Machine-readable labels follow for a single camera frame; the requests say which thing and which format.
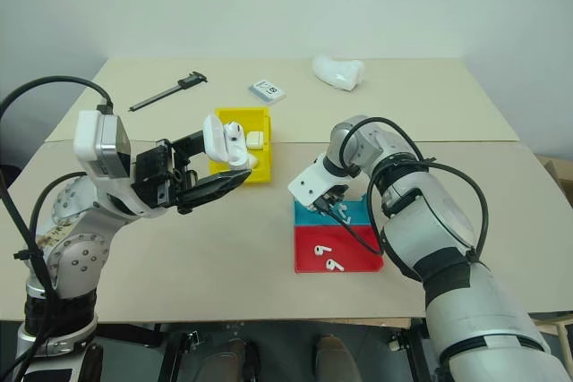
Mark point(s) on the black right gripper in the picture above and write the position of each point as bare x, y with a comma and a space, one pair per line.
324, 197

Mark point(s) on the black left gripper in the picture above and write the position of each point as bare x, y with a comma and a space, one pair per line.
150, 176

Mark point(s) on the white earbud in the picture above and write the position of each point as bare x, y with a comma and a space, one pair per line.
233, 130
253, 160
321, 250
344, 213
335, 265

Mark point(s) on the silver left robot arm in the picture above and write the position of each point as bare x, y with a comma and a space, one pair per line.
76, 261

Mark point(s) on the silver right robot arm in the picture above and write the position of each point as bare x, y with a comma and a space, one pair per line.
447, 221

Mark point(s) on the small closed white earbud case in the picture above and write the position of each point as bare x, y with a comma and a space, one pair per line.
255, 140

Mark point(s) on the yellow plastic bin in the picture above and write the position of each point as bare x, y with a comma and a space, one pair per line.
262, 167

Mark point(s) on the blue and red tray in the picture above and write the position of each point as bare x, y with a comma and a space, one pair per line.
331, 239

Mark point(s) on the black digital caliper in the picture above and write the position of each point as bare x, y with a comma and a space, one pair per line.
172, 89

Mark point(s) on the small printed card box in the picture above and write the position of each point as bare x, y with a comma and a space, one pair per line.
267, 90

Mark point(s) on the white curved plastic part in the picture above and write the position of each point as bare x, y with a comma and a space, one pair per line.
338, 71

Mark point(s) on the dark object beside table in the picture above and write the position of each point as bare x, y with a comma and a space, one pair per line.
10, 172

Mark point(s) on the brown cardboard box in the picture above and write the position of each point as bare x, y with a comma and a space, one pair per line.
557, 176

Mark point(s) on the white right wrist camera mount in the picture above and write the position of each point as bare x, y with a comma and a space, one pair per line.
311, 178

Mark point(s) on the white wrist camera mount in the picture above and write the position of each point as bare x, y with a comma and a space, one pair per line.
311, 178
100, 145

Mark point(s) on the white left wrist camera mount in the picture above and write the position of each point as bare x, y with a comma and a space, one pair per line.
100, 145

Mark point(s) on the black table frame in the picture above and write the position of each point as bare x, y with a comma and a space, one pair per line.
179, 346

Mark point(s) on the light wooden frame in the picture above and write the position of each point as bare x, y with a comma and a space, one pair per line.
555, 317

